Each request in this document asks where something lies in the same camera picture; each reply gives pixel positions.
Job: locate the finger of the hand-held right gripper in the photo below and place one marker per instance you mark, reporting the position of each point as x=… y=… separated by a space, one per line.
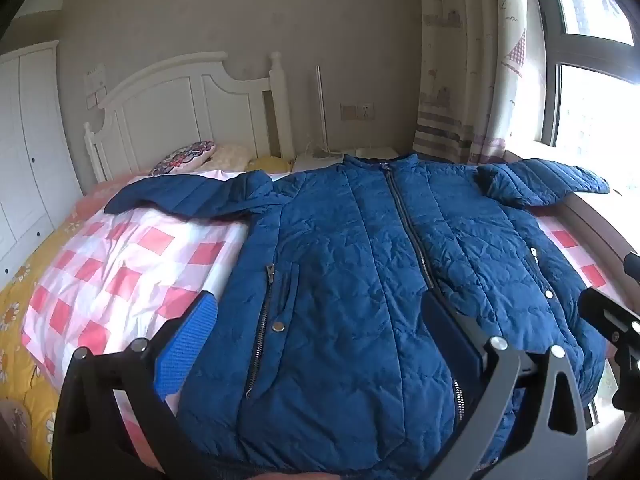
x=632 y=265
x=607 y=312

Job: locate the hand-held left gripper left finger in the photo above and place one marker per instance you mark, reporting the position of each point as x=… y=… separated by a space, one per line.
x=189 y=332

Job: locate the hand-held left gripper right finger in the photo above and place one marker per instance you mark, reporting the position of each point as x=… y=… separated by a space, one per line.
x=450 y=332

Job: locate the blue quilted jacket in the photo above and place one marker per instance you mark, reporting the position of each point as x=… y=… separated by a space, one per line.
x=345 y=280

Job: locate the beige window sill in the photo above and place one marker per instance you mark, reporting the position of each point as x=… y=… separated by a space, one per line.
x=600 y=220

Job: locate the pink white checked blanket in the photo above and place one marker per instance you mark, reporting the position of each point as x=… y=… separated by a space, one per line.
x=125 y=270

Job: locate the yellow floral quilt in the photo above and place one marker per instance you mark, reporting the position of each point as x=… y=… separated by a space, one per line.
x=20 y=340

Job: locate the patterned purple pillow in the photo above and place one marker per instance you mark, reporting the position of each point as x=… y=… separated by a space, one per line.
x=182 y=157

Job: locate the cream fluffy pillow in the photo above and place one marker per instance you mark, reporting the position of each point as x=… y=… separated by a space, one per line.
x=229 y=156

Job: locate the yellow pillow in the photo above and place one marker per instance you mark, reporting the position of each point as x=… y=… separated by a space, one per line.
x=272 y=164

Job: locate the window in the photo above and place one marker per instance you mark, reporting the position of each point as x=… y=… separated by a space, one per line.
x=595 y=70

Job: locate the white nightstand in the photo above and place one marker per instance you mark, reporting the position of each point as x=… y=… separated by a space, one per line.
x=320 y=159

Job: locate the white bed headboard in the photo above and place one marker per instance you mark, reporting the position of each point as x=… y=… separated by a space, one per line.
x=165 y=105

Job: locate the white wardrobe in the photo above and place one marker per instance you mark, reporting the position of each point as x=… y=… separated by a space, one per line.
x=27 y=150

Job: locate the printed curtain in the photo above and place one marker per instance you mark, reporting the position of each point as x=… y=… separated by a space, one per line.
x=465 y=70

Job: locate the white upright pole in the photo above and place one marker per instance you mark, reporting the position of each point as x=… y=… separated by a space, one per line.
x=320 y=110

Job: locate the wall socket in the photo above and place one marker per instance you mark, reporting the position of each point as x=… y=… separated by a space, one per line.
x=357 y=111

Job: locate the wall paper chart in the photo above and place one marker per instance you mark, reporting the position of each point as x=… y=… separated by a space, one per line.
x=96 y=87

